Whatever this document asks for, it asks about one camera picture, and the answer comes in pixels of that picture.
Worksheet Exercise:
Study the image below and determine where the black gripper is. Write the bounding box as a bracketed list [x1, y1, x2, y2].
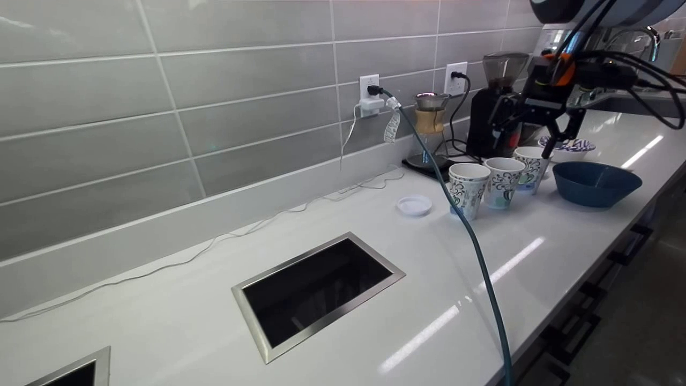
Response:
[521, 66, 589, 160]

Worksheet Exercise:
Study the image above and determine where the white bowl with blue pattern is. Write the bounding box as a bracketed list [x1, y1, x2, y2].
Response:
[549, 134, 596, 163]

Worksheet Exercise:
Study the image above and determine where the dark blue bowl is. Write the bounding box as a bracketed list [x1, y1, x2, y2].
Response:
[551, 159, 643, 209]

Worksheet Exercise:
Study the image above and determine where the black coffee grinder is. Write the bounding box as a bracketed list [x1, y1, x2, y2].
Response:
[468, 52, 533, 160]

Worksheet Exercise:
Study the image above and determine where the chrome kettle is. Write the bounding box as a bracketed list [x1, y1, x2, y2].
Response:
[607, 24, 664, 71]

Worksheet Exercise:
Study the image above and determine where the glass carafe with wooden collar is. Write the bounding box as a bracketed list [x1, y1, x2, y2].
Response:
[412, 90, 449, 163]

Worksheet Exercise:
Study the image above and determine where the black coffee scale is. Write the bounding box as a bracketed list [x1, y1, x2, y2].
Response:
[401, 152, 458, 179]

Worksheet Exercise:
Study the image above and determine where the white round lid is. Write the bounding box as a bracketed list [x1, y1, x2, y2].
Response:
[394, 193, 436, 219]

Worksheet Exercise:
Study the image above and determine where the dark lower cabinet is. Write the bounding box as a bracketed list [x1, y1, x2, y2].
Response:
[490, 163, 686, 386]

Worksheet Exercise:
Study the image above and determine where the steel-framed counter opening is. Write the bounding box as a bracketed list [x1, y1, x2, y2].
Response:
[232, 231, 408, 365]
[27, 345, 113, 386]

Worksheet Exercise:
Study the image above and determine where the black gripper cable orange connector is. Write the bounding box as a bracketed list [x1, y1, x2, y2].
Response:
[545, 0, 686, 132]

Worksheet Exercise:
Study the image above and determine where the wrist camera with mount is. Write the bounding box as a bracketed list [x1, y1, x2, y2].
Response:
[575, 60, 640, 91]

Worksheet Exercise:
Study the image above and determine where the black grinder power cable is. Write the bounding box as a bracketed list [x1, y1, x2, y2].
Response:
[443, 68, 476, 159]

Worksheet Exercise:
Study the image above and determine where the white wall outlet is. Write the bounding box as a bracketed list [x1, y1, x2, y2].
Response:
[357, 73, 383, 119]
[443, 60, 470, 97]

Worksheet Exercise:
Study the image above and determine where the long teal cable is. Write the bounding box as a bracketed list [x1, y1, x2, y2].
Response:
[365, 83, 516, 386]

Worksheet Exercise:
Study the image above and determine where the thin white cable with plug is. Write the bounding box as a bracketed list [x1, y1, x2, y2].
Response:
[0, 95, 402, 328]

